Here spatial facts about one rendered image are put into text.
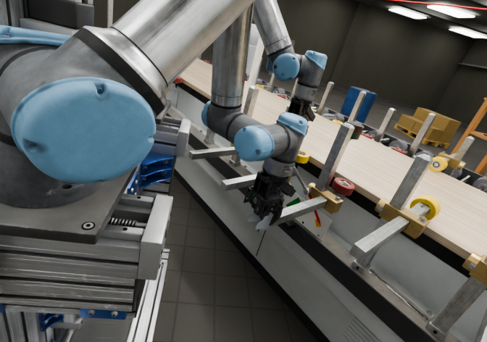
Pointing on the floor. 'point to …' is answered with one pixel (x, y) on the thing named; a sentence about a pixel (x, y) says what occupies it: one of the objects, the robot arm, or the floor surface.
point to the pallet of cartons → (443, 136)
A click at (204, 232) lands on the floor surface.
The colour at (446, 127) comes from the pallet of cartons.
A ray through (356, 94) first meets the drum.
